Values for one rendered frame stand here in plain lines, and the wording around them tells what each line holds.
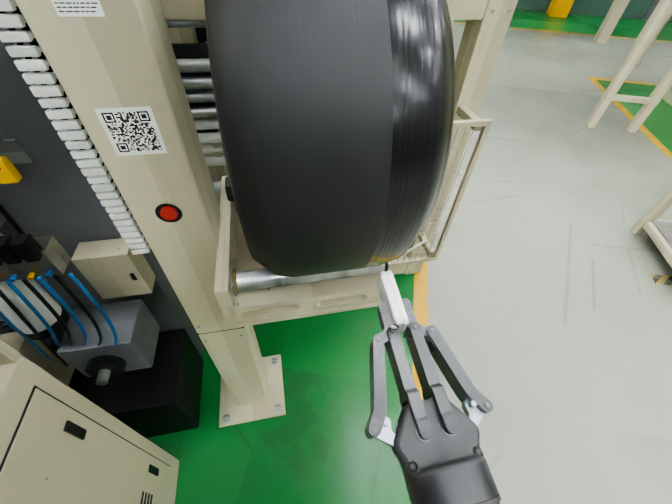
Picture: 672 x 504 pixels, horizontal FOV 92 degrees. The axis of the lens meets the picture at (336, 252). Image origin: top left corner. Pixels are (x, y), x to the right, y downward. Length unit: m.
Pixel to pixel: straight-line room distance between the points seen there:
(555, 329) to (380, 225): 1.71
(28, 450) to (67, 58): 0.64
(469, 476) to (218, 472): 1.28
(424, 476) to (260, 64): 0.41
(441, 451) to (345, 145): 0.32
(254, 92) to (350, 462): 1.35
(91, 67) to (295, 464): 1.34
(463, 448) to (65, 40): 0.64
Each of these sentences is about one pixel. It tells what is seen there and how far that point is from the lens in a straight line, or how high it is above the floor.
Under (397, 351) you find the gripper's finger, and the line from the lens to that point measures 0.36.
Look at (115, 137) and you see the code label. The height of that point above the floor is 1.21.
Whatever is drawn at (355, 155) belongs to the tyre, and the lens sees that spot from 0.40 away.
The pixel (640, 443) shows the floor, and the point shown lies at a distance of 2.00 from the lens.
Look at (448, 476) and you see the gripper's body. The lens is 0.33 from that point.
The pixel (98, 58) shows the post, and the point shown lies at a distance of 0.58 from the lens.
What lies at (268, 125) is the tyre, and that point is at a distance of 0.38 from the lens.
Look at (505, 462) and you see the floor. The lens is 1.66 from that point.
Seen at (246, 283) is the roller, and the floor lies 0.91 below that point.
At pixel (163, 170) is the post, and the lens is 0.63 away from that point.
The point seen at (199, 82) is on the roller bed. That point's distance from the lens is 0.98.
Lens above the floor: 1.47
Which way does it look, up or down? 47 degrees down
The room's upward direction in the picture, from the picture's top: 3 degrees clockwise
